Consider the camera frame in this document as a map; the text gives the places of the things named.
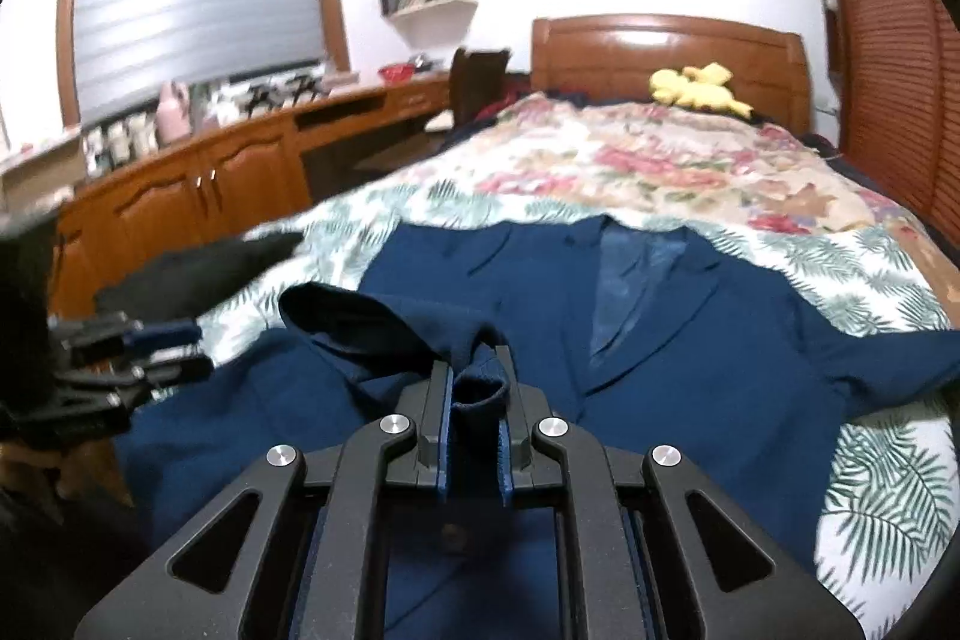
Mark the black cloth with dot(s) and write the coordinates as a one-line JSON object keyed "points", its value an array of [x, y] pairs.
{"points": [[195, 280]]}

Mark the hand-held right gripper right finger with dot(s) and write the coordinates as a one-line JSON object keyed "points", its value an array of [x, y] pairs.
{"points": [[504, 460]]}

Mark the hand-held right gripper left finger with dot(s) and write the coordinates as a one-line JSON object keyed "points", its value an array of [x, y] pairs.
{"points": [[444, 430]]}

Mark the floral blanket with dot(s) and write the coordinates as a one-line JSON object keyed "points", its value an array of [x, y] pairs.
{"points": [[660, 160]]}

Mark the red basket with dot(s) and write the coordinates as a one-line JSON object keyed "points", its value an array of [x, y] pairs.
{"points": [[396, 74]]}

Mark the wooden headboard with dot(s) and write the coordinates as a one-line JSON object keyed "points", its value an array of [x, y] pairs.
{"points": [[615, 55]]}

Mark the yellow plush toy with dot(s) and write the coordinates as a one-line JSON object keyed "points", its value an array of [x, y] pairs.
{"points": [[697, 89]]}

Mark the leaf-print bed sheet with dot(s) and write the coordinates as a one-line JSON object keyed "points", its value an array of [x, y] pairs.
{"points": [[862, 280]]}

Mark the dark wooden chair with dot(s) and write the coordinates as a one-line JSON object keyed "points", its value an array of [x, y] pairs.
{"points": [[480, 85]]}

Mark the pink bottle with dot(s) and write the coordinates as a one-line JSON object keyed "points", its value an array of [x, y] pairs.
{"points": [[172, 115]]}

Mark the wooden desk cabinet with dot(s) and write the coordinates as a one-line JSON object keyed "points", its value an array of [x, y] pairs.
{"points": [[247, 160]]}

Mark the navy blue suit jacket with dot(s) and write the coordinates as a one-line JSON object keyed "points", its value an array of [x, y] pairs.
{"points": [[712, 370]]}

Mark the wooden louvered wardrobe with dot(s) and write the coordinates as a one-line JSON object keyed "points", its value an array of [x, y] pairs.
{"points": [[892, 48]]}

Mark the black stands on desk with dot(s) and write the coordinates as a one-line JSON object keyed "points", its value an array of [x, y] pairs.
{"points": [[285, 89]]}

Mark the group of toiletry jars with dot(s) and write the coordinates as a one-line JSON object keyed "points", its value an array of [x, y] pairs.
{"points": [[120, 145]]}

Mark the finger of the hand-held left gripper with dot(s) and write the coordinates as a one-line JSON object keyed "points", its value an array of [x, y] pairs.
{"points": [[180, 368], [165, 332]]}

